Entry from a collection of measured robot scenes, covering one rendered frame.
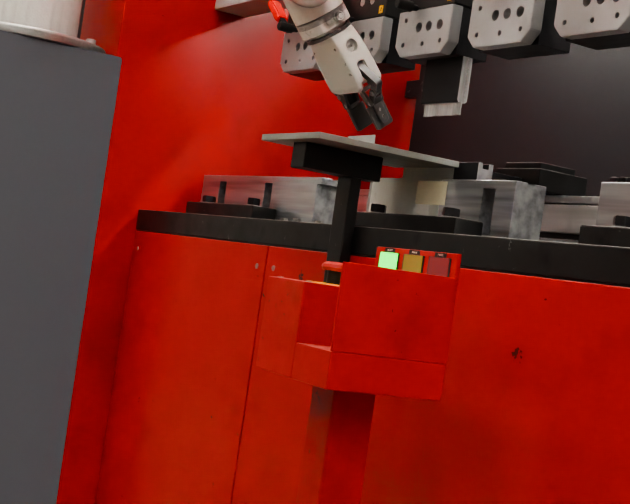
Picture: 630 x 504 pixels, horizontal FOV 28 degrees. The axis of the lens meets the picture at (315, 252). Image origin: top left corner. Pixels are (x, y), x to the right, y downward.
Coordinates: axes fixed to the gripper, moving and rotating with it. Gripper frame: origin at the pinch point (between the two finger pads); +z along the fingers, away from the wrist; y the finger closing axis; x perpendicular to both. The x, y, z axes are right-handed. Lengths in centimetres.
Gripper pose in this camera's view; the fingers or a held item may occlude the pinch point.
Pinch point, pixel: (370, 117)
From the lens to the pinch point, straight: 203.9
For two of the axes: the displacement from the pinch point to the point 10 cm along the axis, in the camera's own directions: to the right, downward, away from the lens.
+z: 4.5, 8.5, 2.9
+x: -7.6, 5.3, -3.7
